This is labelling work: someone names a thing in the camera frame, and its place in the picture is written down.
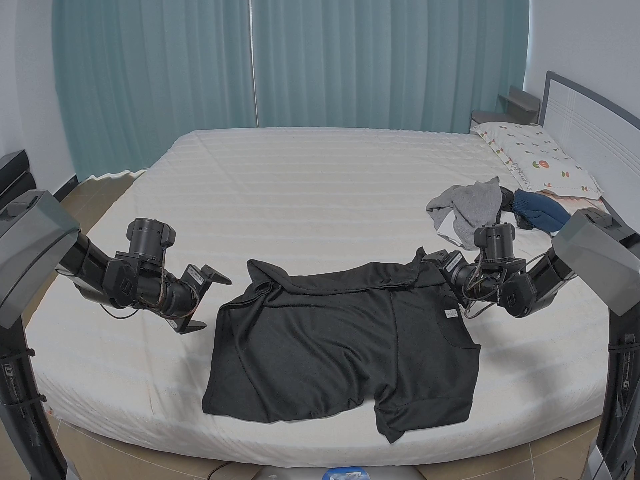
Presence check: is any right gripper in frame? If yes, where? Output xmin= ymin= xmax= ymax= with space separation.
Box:
xmin=439 ymin=249 xmax=501 ymax=301

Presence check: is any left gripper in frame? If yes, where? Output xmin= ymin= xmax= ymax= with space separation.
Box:
xmin=160 ymin=264 xmax=233 ymax=335

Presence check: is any black T-shirt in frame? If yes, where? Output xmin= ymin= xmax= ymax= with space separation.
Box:
xmin=201 ymin=248 xmax=482 ymax=444

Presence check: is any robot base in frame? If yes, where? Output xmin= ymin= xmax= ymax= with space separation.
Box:
xmin=260 ymin=464 xmax=416 ymax=480

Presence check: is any bed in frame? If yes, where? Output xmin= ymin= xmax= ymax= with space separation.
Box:
xmin=22 ymin=70 xmax=640 ymax=469

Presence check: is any grey garment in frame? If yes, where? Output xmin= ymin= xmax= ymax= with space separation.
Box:
xmin=426 ymin=177 xmax=503 ymax=243

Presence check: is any black glossy garment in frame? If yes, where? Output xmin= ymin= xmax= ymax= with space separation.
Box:
xmin=496 ymin=186 xmax=533 ymax=231

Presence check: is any blue and white garment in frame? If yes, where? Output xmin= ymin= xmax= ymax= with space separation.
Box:
xmin=512 ymin=189 xmax=571 ymax=234

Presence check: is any white printed pillow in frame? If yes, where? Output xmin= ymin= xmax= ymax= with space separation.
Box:
xmin=472 ymin=121 xmax=603 ymax=200

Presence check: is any grey bedside table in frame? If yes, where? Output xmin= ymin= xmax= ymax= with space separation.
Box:
xmin=470 ymin=86 xmax=542 ymax=134

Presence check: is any black chest of drawers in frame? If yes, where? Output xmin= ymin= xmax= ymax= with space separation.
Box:
xmin=0 ymin=150 xmax=38 ymax=209

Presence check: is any blue-green curtain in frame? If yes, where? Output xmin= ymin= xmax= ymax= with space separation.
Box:
xmin=52 ymin=0 xmax=258 ymax=179
xmin=248 ymin=0 xmax=531 ymax=134

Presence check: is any black cable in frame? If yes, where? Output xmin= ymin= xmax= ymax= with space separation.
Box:
xmin=99 ymin=303 xmax=147 ymax=320
xmin=461 ymin=294 xmax=497 ymax=322

